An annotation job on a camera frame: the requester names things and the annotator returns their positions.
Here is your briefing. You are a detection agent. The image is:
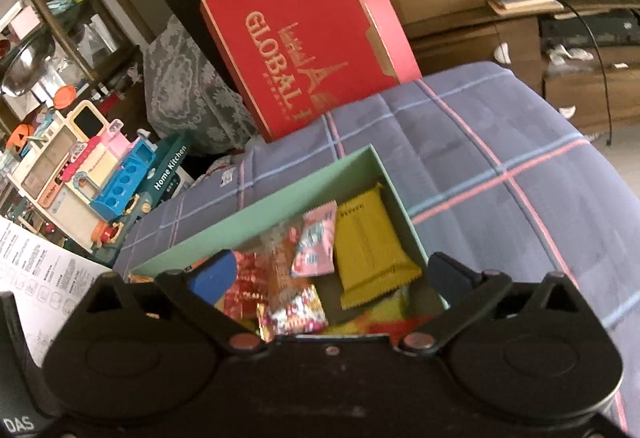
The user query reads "orange pumpkin toy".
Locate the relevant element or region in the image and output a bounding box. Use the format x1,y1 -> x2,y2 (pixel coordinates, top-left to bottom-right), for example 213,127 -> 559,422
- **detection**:
9,122 -> 36,151

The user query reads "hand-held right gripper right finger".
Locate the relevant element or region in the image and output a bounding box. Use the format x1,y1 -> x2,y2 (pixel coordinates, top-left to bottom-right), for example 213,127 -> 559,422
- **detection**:
397,253 -> 586,355

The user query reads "pink small box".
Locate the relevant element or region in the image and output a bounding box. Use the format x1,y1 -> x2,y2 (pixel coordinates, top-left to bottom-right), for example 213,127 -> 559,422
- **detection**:
9,10 -> 41,38

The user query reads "metal bowl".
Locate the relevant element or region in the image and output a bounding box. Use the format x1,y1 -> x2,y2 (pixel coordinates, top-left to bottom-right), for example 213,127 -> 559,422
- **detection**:
0,35 -> 56,98

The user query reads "mint green cardboard box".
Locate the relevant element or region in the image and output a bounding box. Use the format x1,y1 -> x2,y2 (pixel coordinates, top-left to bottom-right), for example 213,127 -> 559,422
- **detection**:
129,144 -> 451,319

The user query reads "clear orange snack packet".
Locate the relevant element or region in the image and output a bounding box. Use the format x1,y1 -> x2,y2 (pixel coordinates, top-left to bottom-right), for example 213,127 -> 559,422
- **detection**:
265,218 -> 311,319

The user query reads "crumpled white tissue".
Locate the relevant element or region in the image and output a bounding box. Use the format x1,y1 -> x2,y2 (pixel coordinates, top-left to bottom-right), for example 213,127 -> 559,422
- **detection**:
545,45 -> 593,63

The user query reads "orange round lid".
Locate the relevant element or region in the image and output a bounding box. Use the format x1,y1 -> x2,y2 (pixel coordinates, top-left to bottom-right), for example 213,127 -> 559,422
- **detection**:
54,85 -> 78,111

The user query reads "black media player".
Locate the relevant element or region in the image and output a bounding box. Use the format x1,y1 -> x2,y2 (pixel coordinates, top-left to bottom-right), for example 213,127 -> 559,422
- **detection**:
540,10 -> 640,43

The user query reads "grey lace cloth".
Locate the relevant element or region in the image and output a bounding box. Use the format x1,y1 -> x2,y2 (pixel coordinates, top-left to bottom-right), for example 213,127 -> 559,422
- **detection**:
142,15 -> 261,156

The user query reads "black cable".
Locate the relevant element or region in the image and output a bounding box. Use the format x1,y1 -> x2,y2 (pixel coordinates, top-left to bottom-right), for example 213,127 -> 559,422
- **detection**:
562,0 -> 616,146

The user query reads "white instruction sheet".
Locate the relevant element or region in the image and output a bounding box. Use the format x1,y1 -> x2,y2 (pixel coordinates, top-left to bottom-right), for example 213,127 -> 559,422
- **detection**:
0,217 -> 113,366

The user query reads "yellow square snack packet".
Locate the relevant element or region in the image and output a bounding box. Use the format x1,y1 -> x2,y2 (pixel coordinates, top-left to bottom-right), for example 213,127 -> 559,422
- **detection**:
332,183 -> 423,311

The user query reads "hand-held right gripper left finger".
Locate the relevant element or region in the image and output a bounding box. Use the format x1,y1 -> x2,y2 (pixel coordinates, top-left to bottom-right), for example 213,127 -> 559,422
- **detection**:
85,249 -> 271,355

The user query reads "low wooden cabinet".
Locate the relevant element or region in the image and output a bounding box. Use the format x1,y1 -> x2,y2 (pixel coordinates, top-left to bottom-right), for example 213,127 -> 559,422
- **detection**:
407,0 -> 640,143

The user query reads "red gift box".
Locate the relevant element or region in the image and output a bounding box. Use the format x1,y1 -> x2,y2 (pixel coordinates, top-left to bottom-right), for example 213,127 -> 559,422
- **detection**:
198,0 -> 422,143

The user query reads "red snack packet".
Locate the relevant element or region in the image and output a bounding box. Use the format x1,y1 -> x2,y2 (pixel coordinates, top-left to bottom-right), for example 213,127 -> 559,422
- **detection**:
217,252 -> 273,321

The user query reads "blue plaid blanket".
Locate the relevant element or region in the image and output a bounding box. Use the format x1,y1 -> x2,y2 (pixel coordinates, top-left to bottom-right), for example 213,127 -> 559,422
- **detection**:
112,62 -> 640,434

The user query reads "pastel toy kitchen set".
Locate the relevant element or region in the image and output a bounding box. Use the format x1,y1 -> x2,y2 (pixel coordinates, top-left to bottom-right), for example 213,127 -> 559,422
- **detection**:
7,100 -> 158,253

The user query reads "teal toy kitchen carton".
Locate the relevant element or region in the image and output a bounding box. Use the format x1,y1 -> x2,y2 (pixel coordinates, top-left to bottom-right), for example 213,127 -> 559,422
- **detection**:
92,130 -> 196,269

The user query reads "white pink printed snack packet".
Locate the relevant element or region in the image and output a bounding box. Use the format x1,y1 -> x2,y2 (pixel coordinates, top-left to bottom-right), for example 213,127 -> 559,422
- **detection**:
257,285 -> 328,341

